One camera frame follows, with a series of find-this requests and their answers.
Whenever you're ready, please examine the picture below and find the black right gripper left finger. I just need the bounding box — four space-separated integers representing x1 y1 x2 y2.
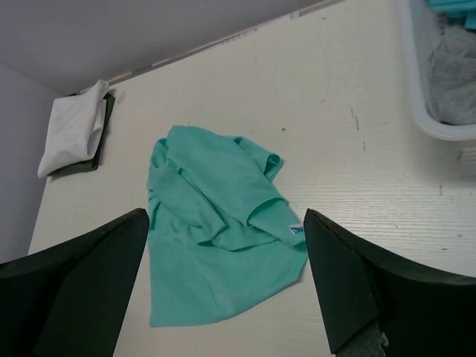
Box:
1 208 149 356

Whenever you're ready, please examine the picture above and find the folded dark green t-shirt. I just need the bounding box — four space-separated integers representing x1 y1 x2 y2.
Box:
48 92 115 177

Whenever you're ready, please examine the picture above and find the grey t-shirt in basket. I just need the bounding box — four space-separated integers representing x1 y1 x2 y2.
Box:
429 25 475 126

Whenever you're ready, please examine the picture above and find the folded white t-shirt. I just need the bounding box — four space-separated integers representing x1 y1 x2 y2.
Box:
37 80 109 179

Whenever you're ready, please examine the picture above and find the blue t-shirt in basket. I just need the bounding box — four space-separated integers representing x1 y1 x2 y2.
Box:
425 0 475 30

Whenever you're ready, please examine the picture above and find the white plastic laundry basket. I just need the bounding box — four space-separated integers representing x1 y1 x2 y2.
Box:
396 1 475 142

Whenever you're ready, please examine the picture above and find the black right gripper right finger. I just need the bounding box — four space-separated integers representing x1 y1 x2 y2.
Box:
304 210 475 356

